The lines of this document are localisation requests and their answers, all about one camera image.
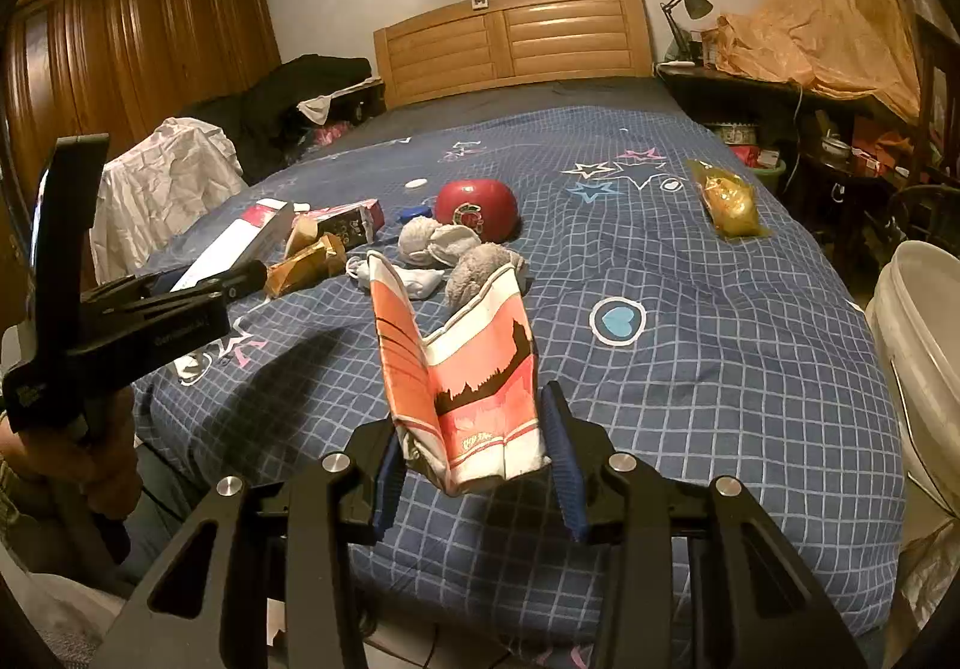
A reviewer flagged black desk lamp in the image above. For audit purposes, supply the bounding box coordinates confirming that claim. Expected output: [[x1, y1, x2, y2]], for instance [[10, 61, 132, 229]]
[[660, 0, 713, 66]]

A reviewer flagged clear plastic bag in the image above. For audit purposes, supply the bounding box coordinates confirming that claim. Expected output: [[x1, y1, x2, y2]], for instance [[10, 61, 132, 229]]
[[892, 511, 960, 632]]

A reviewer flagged black clothes pile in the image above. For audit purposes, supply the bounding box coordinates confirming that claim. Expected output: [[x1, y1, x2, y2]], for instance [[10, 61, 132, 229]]
[[180, 54, 374, 182]]

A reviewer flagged white plastic bucket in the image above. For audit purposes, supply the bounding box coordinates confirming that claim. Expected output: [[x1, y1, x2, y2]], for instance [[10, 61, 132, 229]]
[[866, 240, 960, 512]]

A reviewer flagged yellow snack packet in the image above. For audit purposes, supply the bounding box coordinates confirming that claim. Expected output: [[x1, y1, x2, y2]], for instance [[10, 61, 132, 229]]
[[686, 159, 770, 241]]

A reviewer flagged white sock ball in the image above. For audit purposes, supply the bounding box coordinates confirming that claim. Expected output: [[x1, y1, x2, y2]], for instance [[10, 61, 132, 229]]
[[397, 219, 481, 269]]

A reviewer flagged green plastic basin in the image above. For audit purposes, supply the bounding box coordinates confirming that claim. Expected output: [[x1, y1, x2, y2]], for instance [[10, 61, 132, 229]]
[[724, 140, 787, 194]]

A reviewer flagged white cloth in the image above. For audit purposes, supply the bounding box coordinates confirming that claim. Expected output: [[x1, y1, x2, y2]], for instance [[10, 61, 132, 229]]
[[296, 85, 380, 126]]

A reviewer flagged flat white sock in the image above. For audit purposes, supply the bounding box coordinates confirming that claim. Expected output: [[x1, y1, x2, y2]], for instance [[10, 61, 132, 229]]
[[349, 253, 445, 301]]

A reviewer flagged blue checked star-print blanket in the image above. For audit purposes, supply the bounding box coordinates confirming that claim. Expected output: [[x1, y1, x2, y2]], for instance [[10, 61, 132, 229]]
[[131, 106, 905, 640]]

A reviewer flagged person's left hand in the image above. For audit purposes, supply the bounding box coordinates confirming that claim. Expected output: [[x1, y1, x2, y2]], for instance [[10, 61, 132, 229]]
[[0, 384, 141, 542]]

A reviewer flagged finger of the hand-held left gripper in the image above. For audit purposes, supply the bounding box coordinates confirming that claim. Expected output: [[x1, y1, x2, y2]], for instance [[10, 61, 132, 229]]
[[146, 260, 269, 310], [79, 270, 185, 302]]

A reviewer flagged dark grey bed sheet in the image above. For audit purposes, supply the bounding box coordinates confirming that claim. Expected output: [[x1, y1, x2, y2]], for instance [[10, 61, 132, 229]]
[[352, 76, 676, 137]]

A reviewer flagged black wicker bin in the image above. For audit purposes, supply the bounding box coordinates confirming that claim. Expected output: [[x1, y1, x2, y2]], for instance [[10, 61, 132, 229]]
[[889, 184, 960, 250]]

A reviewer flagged long white box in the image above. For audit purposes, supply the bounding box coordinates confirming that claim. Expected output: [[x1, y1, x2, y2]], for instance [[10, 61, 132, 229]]
[[171, 200, 295, 293]]

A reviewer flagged dark wooden chair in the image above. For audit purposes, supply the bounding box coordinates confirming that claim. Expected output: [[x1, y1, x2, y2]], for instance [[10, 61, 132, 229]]
[[911, 13, 960, 190]]

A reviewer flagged dark red carton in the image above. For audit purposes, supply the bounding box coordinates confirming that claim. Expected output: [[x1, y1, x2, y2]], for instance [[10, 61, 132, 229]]
[[292, 198, 385, 248]]

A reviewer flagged crumpled white shirt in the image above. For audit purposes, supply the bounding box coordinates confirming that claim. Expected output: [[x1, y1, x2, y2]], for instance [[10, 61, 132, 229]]
[[90, 116, 248, 287]]

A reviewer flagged brown wooden wardrobe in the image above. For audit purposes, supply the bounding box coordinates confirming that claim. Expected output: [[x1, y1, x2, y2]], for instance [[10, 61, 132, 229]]
[[0, 0, 282, 280]]

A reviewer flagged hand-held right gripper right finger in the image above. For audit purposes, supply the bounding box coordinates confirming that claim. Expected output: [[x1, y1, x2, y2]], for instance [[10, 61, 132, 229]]
[[541, 380, 871, 669]]

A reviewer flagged crumpled brown packet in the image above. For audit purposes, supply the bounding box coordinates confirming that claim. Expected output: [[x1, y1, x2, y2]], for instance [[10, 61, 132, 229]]
[[266, 223, 347, 299]]

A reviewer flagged orange cover cloth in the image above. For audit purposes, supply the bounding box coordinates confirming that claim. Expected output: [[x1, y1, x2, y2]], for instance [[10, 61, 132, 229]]
[[712, 0, 920, 119]]

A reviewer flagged wooden slatted headboard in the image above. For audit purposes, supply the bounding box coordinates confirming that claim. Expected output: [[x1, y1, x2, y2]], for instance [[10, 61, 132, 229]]
[[373, 0, 652, 110]]

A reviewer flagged dark wooden desk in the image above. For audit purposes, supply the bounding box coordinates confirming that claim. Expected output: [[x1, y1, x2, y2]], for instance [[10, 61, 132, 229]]
[[656, 61, 931, 190]]

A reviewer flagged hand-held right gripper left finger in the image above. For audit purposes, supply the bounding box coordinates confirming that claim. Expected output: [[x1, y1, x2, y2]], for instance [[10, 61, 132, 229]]
[[94, 414, 410, 669]]

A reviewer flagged grey sock ball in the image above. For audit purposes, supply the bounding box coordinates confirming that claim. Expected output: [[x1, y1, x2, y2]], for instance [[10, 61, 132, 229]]
[[446, 245, 530, 310]]

